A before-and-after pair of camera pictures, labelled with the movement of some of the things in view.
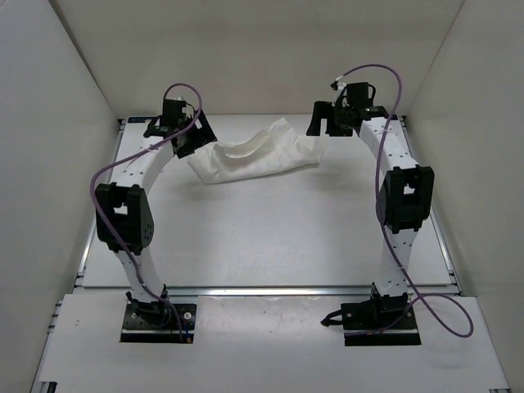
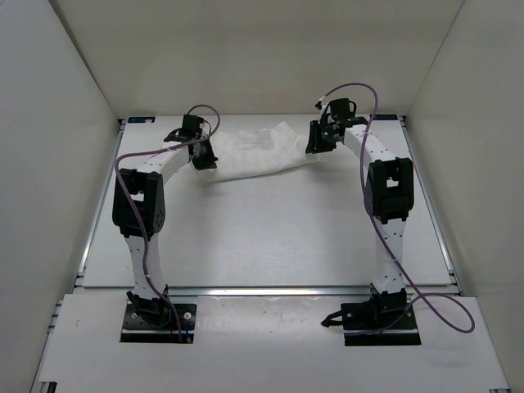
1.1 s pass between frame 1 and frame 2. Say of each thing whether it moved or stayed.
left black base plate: stayed
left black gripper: moved
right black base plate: stayed
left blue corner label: stayed
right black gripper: moved
